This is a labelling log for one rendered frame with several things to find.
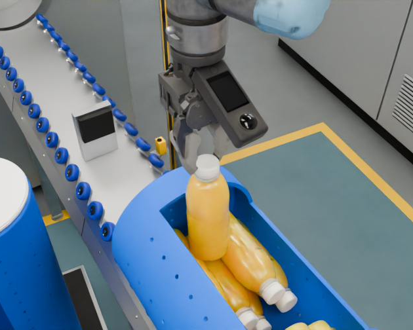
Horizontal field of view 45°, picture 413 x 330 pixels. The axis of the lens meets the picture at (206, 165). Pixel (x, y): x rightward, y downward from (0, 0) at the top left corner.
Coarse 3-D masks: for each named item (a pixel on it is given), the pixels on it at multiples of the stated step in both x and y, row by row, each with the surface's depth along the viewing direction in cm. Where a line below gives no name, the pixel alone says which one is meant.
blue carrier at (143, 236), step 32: (160, 192) 87; (128, 224) 88; (160, 224) 84; (256, 224) 101; (128, 256) 87; (160, 256) 81; (192, 256) 78; (288, 256) 94; (160, 288) 80; (192, 288) 76; (320, 288) 88; (160, 320) 81; (192, 320) 74; (224, 320) 71; (288, 320) 95; (352, 320) 83
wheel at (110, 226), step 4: (104, 224) 114; (108, 224) 113; (112, 224) 113; (104, 228) 114; (108, 228) 113; (112, 228) 113; (100, 232) 115; (104, 232) 113; (108, 232) 113; (112, 232) 112; (104, 236) 114; (108, 236) 112; (104, 240) 113; (108, 240) 113
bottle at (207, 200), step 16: (192, 176) 78; (192, 192) 78; (208, 192) 77; (224, 192) 78; (192, 208) 79; (208, 208) 78; (224, 208) 80; (192, 224) 82; (208, 224) 80; (224, 224) 82; (192, 240) 85; (208, 240) 83; (224, 240) 85; (208, 256) 86
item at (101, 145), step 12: (84, 108) 127; (96, 108) 127; (108, 108) 128; (84, 120) 125; (96, 120) 127; (108, 120) 129; (84, 132) 127; (96, 132) 130; (108, 132) 132; (84, 144) 132; (96, 144) 134; (108, 144) 136; (84, 156) 134; (96, 156) 137
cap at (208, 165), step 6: (198, 156) 77; (204, 156) 77; (210, 156) 77; (198, 162) 76; (204, 162) 76; (210, 162) 76; (216, 162) 76; (198, 168) 75; (204, 168) 75; (210, 168) 75; (216, 168) 75; (198, 174) 76; (204, 174) 75; (210, 174) 75; (216, 174) 76
